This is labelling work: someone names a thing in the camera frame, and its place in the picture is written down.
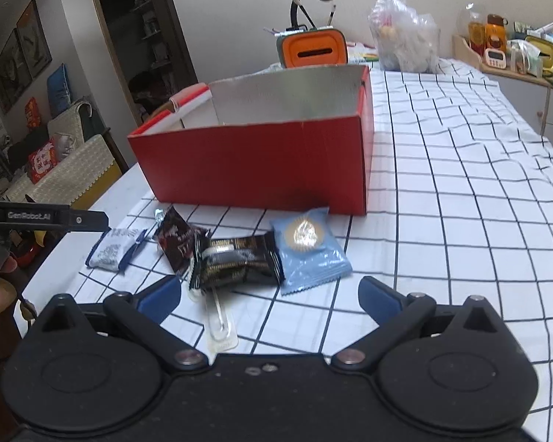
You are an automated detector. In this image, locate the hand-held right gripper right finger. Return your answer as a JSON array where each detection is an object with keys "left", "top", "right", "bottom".
[{"left": 331, "top": 276, "right": 508, "bottom": 372}]

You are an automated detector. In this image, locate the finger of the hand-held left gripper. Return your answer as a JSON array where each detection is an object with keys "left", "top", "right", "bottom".
[{"left": 70, "top": 209, "right": 110, "bottom": 234}]

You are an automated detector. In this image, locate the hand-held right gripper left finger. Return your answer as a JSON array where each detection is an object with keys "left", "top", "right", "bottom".
[{"left": 38, "top": 275, "right": 209, "bottom": 372}]

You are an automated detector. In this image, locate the white and blue snack packet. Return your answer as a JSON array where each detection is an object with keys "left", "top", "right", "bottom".
[{"left": 85, "top": 227, "right": 149, "bottom": 273}]

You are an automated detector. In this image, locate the dark brown triangular snack packet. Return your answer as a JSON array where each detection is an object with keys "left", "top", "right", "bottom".
[{"left": 154, "top": 206, "right": 204, "bottom": 277}]

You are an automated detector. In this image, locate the light blue snack packet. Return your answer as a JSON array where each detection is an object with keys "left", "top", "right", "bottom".
[{"left": 270, "top": 207, "right": 354, "bottom": 297}]

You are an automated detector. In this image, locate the black snack packet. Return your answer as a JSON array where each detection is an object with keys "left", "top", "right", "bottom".
[{"left": 188, "top": 229, "right": 286, "bottom": 292}]

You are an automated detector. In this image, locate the red cardboard box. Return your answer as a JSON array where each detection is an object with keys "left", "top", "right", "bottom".
[{"left": 126, "top": 64, "right": 375, "bottom": 217}]

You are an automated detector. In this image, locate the sofa with cream cover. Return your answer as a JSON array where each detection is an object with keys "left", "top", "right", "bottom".
[{"left": 0, "top": 96, "right": 123, "bottom": 213}]

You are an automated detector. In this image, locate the clear plastic wrapped spoon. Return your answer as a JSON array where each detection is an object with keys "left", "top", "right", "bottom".
[{"left": 202, "top": 285, "right": 240, "bottom": 351}]

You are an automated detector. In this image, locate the white checkered tablecloth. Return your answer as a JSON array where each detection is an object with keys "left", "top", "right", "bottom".
[{"left": 67, "top": 57, "right": 553, "bottom": 364}]

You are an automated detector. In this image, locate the blue cushion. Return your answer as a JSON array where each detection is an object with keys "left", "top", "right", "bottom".
[{"left": 45, "top": 63, "right": 73, "bottom": 105}]

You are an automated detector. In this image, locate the dark bookshelf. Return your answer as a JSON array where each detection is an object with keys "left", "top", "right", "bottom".
[{"left": 89, "top": 0, "right": 199, "bottom": 125}]

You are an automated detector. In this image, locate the wooden desktop rack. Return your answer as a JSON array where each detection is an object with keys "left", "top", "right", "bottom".
[{"left": 451, "top": 34, "right": 485, "bottom": 68}]

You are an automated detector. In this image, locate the clear plastic bag of food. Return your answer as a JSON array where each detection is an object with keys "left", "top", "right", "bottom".
[{"left": 367, "top": 0, "right": 441, "bottom": 74}]

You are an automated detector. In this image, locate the yellow drink bottle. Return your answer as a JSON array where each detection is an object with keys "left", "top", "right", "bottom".
[{"left": 465, "top": 4, "right": 487, "bottom": 56}]

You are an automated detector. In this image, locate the orange bottle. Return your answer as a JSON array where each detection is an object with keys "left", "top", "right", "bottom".
[{"left": 484, "top": 13, "right": 509, "bottom": 52}]

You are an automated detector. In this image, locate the yellow storage box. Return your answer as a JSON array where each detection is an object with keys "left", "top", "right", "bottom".
[{"left": 525, "top": 34, "right": 553, "bottom": 77}]

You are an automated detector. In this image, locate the framed wall picture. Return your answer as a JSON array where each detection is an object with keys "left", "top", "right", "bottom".
[
  {"left": 0, "top": 28, "right": 33, "bottom": 116},
  {"left": 15, "top": 0, "right": 54, "bottom": 79}
]

